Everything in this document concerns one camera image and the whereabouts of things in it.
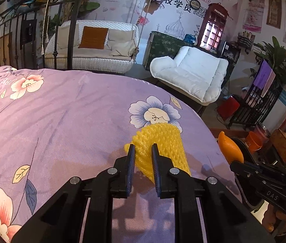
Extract white wicker swing sofa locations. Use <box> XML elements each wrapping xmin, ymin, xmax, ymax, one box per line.
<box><xmin>44</xmin><ymin>20</ymin><xmax>140</xmax><ymax>74</ymax></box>

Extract red telephone booth shelf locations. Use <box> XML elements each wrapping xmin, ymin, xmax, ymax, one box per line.
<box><xmin>197</xmin><ymin>2</ymin><xmax>228</xmax><ymax>52</ymax></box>

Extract black pipe wall shelf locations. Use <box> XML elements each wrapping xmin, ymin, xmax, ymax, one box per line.
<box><xmin>238</xmin><ymin>32</ymin><xmax>256</xmax><ymax>53</ymax></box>

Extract black box cabinet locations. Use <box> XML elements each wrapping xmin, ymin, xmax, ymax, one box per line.
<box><xmin>220</xmin><ymin>40</ymin><xmax>241</xmax><ymax>61</ymax></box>

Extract black iron bed frame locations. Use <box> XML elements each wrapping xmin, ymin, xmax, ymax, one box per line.
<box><xmin>0</xmin><ymin>0</ymin><xmax>88</xmax><ymax>70</ymax></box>

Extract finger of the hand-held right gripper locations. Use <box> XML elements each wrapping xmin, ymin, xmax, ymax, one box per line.
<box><xmin>230</xmin><ymin>161</ymin><xmax>286</xmax><ymax>184</ymax></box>
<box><xmin>257</xmin><ymin>180</ymin><xmax>286</xmax><ymax>213</ymax></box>

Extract patterned brown ottoman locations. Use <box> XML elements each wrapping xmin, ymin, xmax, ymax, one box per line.
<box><xmin>269</xmin><ymin>129</ymin><xmax>286</xmax><ymax>165</ymax></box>

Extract beige cushion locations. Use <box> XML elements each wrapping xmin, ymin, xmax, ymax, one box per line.
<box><xmin>54</xmin><ymin>27</ymin><xmax>80</xmax><ymax>50</ymax></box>
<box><xmin>108</xmin><ymin>29</ymin><xmax>136</xmax><ymax>56</ymax></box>

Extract large printed wall banner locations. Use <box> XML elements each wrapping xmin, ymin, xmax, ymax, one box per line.
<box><xmin>90</xmin><ymin>0</ymin><xmax>245</xmax><ymax>43</ymax></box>

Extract brown wall poster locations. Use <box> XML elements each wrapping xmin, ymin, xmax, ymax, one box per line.
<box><xmin>267</xmin><ymin>0</ymin><xmax>282</xmax><ymax>28</ymax></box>

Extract red bag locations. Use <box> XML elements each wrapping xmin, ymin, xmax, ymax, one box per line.
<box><xmin>217</xmin><ymin>94</ymin><xmax>241</xmax><ymax>119</ymax></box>

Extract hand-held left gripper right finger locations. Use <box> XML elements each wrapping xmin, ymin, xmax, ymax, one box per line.
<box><xmin>151</xmin><ymin>143</ymin><xmax>276</xmax><ymax>243</ymax></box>

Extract purple towel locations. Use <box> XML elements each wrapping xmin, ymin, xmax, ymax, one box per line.
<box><xmin>253</xmin><ymin>59</ymin><xmax>272</xmax><ymax>89</ymax></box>

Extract pink towel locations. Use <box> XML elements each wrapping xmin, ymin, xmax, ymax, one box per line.
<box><xmin>262</xmin><ymin>71</ymin><xmax>276</xmax><ymax>97</ymax></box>

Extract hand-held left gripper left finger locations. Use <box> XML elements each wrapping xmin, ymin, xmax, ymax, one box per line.
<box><xmin>11</xmin><ymin>144</ymin><xmax>136</xmax><ymax>243</ymax></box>

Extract orange bucket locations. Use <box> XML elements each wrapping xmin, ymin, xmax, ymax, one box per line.
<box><xmin>245</xmin><ymin>131</ymin><xmax>263</xmax><ymax>152</ymax></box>

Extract black trash bin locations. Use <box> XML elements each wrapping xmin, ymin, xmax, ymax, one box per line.
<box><xmin>230</xmin><ymin>137</ymin><xmax>267</xmax><ymax>210</ymax></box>

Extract person's right hand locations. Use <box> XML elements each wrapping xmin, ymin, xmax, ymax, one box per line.
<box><xmin>262</xmin><ymin>202</ymin><xmax>286</xmax><ymax>236</ymax></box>

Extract purple floral blanket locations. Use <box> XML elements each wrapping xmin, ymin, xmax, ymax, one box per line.
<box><xmin>0</xmin><ymin>66</ymin><xmax>245</xmax><ymax>243</ymax></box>

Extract brown orange cushion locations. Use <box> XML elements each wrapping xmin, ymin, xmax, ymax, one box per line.
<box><xmin>78</xmin><ymin>26</ymin><xmax>109</xmax><ymax>49</ymax></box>

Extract pink wall poster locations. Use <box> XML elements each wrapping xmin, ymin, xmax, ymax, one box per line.
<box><xmin>243</xmin><ymin>0</ymin><xmax>266</xmax><ymax>32</ymax></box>

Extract black metal rack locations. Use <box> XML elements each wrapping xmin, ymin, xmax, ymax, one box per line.
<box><xmin>228</xmin><ymin>63</ymin><xmax>282</xmax><ymax>131</ymax></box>

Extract yellow foam fruit net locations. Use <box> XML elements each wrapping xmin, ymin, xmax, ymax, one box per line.
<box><xmin>124</xmin><ymin>122</ymin><xmax>191</xmax><ymax>185</ymax></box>

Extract orange curved plastic piece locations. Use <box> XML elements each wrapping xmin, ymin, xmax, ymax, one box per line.
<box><xmin>217</xmin><ymin>131</ymin><xmax>245</xmax><ymax>164</ymax></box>

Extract green hanging plants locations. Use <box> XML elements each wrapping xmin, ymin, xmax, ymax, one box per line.
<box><xmin>62</xmin><ymin>0</ymin><xmax>100</xmax><ymax>23</ymax></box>

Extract pink basin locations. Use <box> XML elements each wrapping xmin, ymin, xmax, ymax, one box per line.
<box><xmin>255</xmin><ymin>124</ymin><xmax>271</xmax><ymax>142</ymax></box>

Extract green potted plant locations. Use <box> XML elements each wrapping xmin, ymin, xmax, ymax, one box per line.
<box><xmin>254</xmin><ymin>36</ymin><xmax>286</xmax><ymax>89</ymax></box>

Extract white padded armchair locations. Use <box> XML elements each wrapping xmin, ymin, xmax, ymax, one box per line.
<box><xmin>149</xmin><ymin>46</ymin><xmax>229</xmax><ymax>105</ymax></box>

